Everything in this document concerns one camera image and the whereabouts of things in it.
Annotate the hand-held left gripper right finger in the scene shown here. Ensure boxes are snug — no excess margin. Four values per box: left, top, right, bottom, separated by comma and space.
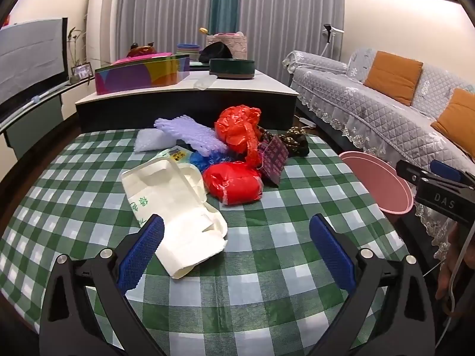
309, 213, 436, 356

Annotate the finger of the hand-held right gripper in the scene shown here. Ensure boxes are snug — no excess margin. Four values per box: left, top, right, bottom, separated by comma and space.
395, 159, 433, 185
430, 160, 475, 193

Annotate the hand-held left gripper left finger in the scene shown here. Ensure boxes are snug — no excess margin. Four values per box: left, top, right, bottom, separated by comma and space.
39, 214, 167, 356

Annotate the pink plastic basin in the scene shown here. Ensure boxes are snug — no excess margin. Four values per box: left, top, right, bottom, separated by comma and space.
338, 151, 414, 215

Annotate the green snack packet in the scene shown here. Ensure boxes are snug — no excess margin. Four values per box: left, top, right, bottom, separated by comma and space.
158, 147, 194, 164

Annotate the dark patterned snack packet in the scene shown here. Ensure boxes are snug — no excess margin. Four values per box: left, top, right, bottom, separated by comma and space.
258, 135, 289, 188

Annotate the round red plastic bag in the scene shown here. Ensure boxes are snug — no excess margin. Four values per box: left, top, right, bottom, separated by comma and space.
202, 161, 263, 205

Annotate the white foam net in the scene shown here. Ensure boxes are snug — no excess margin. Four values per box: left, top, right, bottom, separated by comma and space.
134, 128, 179, 153

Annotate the purple foam net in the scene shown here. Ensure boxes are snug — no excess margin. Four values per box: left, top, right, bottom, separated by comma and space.
154, 116, 229, 156

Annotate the person's right hand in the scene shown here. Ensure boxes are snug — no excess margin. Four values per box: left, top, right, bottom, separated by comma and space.
437, 226, 468, 314

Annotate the orange cushion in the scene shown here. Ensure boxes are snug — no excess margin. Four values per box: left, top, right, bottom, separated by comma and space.
430, 88, 475, 149
363, 51, 424, 106

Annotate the grey quilted sofa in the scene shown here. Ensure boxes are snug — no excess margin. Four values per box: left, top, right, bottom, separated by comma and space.
282, 47, 475, 264

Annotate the green checkered tablecloth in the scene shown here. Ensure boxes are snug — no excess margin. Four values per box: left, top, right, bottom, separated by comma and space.
0, 128, 409, 356

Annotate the blue plastic bag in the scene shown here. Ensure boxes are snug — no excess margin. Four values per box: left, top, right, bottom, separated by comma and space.
189, 151, 227, 173

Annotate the brown gold patterned bag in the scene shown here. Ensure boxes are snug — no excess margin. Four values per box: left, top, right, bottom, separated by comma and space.
260, 126, 310, 157

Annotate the white floor lamp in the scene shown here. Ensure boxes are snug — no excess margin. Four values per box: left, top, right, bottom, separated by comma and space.
322, 24, 345, 60

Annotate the television stand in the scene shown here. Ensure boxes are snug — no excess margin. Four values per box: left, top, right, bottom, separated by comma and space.
0, 78, 93, 160

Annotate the colourful gift box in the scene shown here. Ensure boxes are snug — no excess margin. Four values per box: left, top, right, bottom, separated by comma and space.
94, 54, 191, 95

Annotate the white top coffee table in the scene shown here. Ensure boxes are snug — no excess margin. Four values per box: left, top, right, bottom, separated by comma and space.
75, 67, 300, 134

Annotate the dark green round bowl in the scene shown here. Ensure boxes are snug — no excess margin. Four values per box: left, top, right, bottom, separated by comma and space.
209, 58, 257, 80

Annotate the red teapot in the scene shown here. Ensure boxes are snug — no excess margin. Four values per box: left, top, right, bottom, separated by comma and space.
127, 42, 156, 57

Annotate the bamboo plant in vase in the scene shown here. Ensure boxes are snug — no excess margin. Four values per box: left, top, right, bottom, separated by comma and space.
67, 26, 90, 80

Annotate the stack of pastel bowls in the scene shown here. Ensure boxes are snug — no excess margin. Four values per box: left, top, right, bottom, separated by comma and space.
176, 42, 203, 57

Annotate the pink lace basket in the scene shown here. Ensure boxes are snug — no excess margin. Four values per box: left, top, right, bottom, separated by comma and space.
206, 31, 248, 60

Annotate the black cloth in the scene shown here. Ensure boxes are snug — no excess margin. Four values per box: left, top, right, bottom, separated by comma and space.
198, 42, 234, 63

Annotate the covered television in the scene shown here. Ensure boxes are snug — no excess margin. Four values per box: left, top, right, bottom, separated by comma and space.
0, 18, 69, 119

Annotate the white standing air conditioner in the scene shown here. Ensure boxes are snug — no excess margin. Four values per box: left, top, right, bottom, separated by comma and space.
86, 0, 121, 65

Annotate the grey curtain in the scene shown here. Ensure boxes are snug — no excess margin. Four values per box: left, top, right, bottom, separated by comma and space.
115, 0, 347, 82

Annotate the teal curtain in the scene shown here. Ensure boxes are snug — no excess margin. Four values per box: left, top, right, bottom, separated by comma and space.
209, 0, 246, 36

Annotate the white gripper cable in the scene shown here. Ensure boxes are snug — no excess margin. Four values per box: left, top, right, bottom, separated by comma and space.
423, 222, 475, 342

